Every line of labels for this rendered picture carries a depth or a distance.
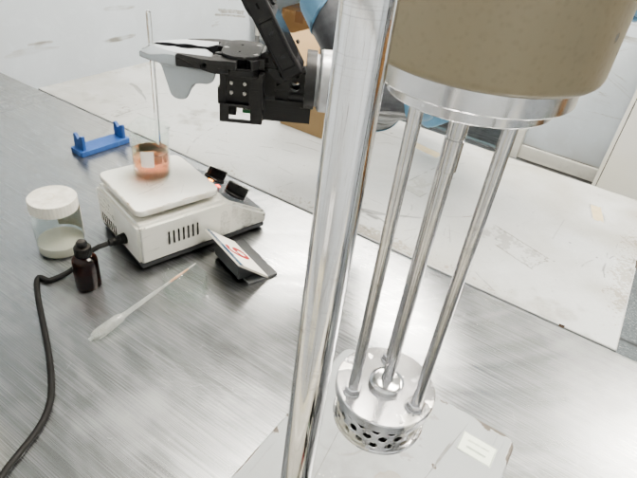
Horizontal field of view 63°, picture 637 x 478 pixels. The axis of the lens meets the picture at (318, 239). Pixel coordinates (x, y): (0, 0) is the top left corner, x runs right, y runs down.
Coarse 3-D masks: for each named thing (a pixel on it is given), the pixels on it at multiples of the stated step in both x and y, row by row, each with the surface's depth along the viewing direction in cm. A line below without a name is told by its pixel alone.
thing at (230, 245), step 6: (216, 234) 71; (222, 240) 70; (228, 240) 73; (228, 246) 70; (234, 246) 72; (234, 252) 68; (240, 252) 71; (240, 258) 68; (246, 258) 70; (246, 264) 67; (252, 264) 69; (258, 270) 68
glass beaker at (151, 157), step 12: (144, 120) 69; (132, 132) 66; (144, 132) 65; (168, 132) 67; (132, 144) 67; (144, 144) 66; (156, 144) 66; (168, 144) 68; (132, 156) 68; (144, 156) 67; (156, 156) 67; (168, 156) 69; (144, 168) 68; (156, 168) 68; (168, 168) 70; (144, 180) 69; (156, 180) 69
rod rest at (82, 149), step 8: (120, 128) 95; (112, 136) 96; (120, 136) 96; (80, 144) 90; (88, 144) 93; (96, 144) 93; (104, 144) 93; (112, 144) 94; (120, 144) 96; (72, 152) 92; (80, 152) 90; (88, 152) 91; (96, 152) 92
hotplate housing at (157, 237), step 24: (120, 216) 67; (144, 216) 66; (168, 216) 67; (192, 216) 69; (216, 216) 71; (240, 216) 75; (264, 216) 79; (120, 240) 67; (144, 240) 65; (168, 240) 68; (192, 240) 71; (144, 264) 68
